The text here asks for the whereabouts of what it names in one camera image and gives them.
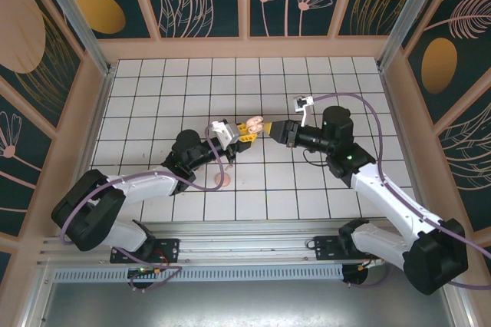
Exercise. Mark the pink oval earbud case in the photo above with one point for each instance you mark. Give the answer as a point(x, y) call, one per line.
point(218, 180)

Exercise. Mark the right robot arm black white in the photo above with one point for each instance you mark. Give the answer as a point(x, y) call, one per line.
point(387, 204)

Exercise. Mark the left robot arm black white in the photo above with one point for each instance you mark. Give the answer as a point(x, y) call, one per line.
point(142, 187)

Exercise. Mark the small pink earbud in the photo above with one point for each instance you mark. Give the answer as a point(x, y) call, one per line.
point(229, 167)

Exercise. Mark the small circuit board green LED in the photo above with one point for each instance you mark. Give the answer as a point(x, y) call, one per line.
point(145, 271)

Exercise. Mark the grey metal sheet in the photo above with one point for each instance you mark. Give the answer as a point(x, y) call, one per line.
point(245, 308)

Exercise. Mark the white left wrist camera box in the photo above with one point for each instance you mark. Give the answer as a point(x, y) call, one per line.
point(224, 132)

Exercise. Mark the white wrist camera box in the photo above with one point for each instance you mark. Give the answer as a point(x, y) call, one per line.
point(224, 132)
point(303, 102)

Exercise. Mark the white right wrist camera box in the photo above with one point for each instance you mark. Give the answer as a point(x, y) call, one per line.
point(303, 102)

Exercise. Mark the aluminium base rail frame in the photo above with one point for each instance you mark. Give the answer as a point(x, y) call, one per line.
point(245, 244)

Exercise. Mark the aluminium corner post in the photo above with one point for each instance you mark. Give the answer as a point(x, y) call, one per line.
point(406, 16)
point(78, 16)

